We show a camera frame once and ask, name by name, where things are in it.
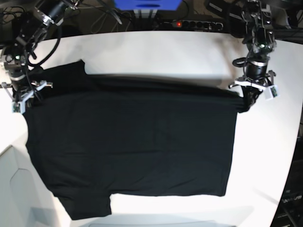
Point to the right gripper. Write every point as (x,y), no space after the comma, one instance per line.
(21,97)

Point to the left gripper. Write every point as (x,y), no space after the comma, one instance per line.
(253,87)

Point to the black T-shirt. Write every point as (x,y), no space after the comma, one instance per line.
(91,137)

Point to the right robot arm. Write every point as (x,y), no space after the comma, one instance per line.
(15,56)

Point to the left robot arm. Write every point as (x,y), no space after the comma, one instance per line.
(260,41)

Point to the black power strip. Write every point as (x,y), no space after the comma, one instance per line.
(192,25)

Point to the blue box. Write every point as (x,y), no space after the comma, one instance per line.
(147,4)

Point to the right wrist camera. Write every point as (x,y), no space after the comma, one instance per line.
(18,107)

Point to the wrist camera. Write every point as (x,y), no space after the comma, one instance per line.
(18,107)
(271,92)

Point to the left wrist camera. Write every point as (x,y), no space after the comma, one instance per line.
(271,92)

